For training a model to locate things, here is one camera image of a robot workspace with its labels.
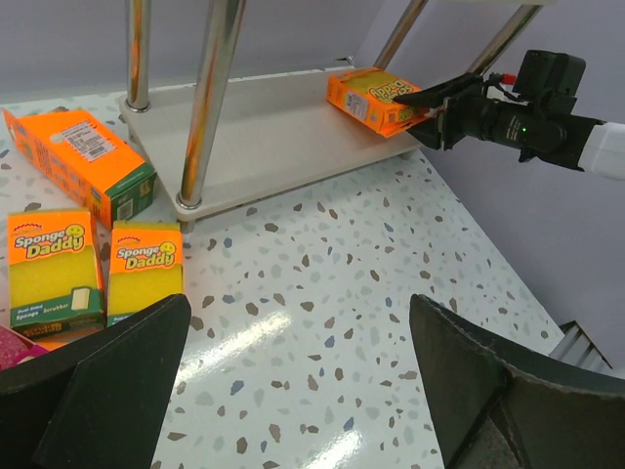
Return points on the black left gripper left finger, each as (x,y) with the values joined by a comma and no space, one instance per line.
(98,402)

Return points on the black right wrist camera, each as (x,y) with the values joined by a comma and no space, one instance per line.
(549,81)

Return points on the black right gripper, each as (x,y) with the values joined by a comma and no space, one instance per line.
(541,126)

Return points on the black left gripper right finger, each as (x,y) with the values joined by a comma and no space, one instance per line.
(497,404)

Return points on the magenta Scrub Mommy box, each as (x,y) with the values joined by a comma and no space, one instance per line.
(16,349)

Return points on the sponge daddy box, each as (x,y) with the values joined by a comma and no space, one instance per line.
(55,275)
(146,265)

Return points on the orange green Scrub Daddy box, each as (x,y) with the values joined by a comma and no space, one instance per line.
(86,160)

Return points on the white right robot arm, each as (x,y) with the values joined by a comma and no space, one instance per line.
(603,154)

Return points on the aluminium frame rail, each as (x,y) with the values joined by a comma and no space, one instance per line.
(577,348)

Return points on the white two-tier shelf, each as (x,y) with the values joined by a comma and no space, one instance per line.
(256,122)

